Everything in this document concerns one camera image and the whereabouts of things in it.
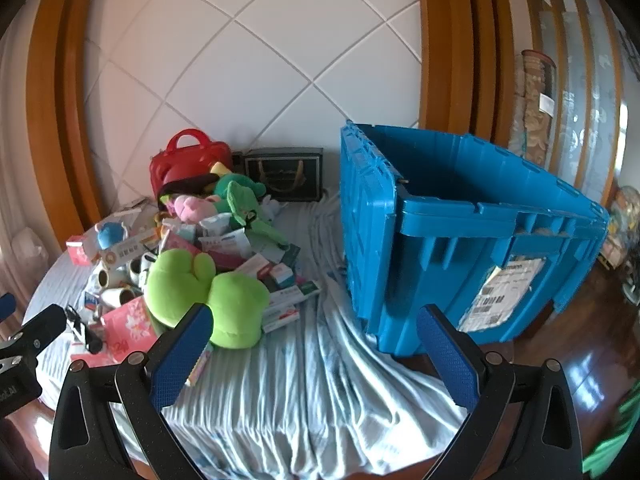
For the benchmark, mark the pile of assorted cartons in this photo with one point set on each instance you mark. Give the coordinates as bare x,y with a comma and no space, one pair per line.
225,252

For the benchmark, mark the lime green plush toy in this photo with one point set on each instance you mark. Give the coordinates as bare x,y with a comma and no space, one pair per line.
235,305

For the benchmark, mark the rolled patterned rug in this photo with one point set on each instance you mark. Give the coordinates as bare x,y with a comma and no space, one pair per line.
532,120

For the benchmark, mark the wooden door frame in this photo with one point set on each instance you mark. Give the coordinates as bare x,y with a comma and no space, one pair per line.
55,85
460,60

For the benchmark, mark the beige long box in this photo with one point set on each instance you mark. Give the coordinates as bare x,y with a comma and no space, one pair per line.
130,250

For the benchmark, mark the white plush toy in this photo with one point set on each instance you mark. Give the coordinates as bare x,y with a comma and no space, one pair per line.
270,207

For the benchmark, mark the patterned cloth bundle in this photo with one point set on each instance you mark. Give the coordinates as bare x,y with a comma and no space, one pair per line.
625,220

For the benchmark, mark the white toothpaste box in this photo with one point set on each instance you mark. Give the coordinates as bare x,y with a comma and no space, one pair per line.
204,362

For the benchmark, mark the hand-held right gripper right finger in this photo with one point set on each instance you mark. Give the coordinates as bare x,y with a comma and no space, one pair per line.
447,357

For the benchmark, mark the red plastic basket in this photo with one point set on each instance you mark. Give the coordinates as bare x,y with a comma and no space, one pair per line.
180,165

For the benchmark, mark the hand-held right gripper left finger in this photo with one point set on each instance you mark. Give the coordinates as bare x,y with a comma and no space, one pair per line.
180,360

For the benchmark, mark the blue plush toy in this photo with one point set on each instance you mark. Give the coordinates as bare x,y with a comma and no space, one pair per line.
110,236

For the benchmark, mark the white sheer curtain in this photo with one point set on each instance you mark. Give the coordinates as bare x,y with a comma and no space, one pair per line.
20,210

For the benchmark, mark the pink pig plush toy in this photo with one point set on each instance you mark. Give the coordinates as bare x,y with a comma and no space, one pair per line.
192,207

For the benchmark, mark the pink floral tissue pack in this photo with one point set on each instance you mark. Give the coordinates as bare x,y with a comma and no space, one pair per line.
132,327

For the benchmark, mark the green cloth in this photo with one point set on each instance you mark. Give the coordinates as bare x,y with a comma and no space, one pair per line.
620,440

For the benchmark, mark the frosted glass door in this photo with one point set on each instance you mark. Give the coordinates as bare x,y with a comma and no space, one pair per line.
580,110

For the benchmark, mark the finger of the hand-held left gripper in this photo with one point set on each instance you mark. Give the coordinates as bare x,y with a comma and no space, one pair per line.
7,305
40,332

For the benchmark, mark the dark cloth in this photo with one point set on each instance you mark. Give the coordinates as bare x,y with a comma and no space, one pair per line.
180,190

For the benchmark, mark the green dinosaur plush toy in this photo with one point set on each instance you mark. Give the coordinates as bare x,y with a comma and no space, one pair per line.
242,200

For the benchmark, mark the dark gift bag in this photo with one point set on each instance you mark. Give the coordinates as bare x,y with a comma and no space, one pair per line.
285,180

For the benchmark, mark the pink small box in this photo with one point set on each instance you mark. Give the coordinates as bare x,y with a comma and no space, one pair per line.
80,255

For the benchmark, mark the blue plastic storage crate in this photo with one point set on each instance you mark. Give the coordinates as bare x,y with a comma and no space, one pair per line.
435,260

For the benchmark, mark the small black cylinder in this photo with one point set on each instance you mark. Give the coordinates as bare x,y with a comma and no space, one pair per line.
95,341

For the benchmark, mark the white toy carton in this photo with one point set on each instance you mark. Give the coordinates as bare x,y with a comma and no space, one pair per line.
132,217

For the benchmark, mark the blue red small packet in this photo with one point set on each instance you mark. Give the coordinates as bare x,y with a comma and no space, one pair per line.
91,301

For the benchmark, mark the red flat packet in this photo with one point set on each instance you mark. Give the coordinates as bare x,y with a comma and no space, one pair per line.
100,359

